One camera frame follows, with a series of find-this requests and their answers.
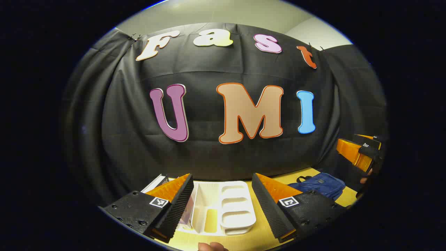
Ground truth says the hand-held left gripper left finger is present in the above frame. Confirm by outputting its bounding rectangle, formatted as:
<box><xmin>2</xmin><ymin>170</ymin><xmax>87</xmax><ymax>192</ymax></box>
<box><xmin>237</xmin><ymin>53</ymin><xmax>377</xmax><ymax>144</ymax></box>
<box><xmin>99</xmin><ymin>173</ymin><xmax>194</xmax><ymax>244</ymax></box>

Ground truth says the blue schoolbag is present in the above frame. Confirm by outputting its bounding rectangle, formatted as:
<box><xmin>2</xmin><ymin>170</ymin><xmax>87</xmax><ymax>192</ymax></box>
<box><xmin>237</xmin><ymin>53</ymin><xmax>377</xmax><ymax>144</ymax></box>
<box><xmin>287</xmin><ymin>173</ymin><xmax>346</xmax><ymax>201</ymax></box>

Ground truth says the white plastic bookshelf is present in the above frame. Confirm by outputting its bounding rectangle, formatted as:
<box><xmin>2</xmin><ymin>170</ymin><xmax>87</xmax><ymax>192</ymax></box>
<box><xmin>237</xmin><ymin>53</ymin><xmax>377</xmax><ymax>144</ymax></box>
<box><xmin>176</xmin><ymin>181</ymin><xmax>257</xmax><ymax>236</ymax></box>

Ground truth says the white book with dark cover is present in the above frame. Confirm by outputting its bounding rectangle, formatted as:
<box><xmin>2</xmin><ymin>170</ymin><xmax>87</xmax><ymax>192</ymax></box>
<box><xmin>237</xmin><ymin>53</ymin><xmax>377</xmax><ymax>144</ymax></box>
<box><xmin>141</xmin><ymin>174</ymin><xmax>170</xmax><ymax>193</ymax></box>

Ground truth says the black backdrop cloth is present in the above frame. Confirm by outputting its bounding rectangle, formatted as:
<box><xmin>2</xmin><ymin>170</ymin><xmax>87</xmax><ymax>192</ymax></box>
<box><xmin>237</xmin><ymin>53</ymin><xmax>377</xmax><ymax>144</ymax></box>
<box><xmin>61</xmin><ymin>23</ymin><xmax>389</xmax><ymax>210</ymax></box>

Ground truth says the pink cover book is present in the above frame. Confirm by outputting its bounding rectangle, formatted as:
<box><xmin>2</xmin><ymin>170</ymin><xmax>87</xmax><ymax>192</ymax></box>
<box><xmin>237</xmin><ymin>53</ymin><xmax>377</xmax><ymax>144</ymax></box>
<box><xmin>179</xmin><ymin>195</ymin><xmax>195</xmax><ymax>227</ymax></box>

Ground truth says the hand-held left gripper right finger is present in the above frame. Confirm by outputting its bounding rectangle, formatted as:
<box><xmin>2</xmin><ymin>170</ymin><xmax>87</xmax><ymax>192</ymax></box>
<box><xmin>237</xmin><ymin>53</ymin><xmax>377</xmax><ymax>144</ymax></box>
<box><xmin>252</xmin><ymin>173</ymin><xmax>349</xmax><ymax>244</ymax></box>

